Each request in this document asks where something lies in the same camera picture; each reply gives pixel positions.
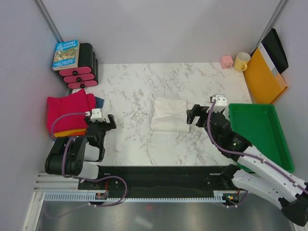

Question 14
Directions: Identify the blue treehouse book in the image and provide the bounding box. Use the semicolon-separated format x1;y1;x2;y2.
52;40;80;71

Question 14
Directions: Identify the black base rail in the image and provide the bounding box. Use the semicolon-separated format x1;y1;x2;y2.
78;166;237;200

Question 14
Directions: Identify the white slotted cable duct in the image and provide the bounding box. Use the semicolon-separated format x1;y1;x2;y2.
43;192;234;203

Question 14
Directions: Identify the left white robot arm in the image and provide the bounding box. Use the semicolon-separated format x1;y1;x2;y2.
45;112;116;189

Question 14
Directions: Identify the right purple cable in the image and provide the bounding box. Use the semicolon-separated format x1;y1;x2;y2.
206;100;308;209

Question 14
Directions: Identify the orange folded t shirt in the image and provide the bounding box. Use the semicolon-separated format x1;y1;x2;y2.
51;128;86;138

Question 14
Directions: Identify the pink plug cube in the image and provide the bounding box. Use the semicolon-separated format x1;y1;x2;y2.
220;55;233;69

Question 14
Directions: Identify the red folded t shirt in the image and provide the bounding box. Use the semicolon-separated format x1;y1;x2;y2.
46;89;96;133

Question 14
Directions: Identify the white t shirt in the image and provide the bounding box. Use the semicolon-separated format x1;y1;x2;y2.
150;97;189;132

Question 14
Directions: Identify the green plastic tray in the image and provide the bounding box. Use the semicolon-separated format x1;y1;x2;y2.
229;103;294;173

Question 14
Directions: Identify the blue folded t shirt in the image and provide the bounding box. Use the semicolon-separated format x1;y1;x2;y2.
51;96;104;140

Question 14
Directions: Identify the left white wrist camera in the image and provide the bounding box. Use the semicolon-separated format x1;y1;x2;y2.
90;108;106;123

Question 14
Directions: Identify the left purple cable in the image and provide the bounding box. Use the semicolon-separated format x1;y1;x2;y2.
43;111;128;218

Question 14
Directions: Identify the black pink drawer organizer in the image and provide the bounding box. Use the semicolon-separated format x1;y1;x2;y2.
59;43;99;90

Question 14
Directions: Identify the yellow mug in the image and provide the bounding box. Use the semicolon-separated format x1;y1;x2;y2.
234;52;251;72

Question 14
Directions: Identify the purple cable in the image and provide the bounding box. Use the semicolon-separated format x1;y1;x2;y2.
43;111;128;218
206;100;308;209

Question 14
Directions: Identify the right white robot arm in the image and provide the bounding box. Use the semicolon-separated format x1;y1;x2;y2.
186;104;308;227

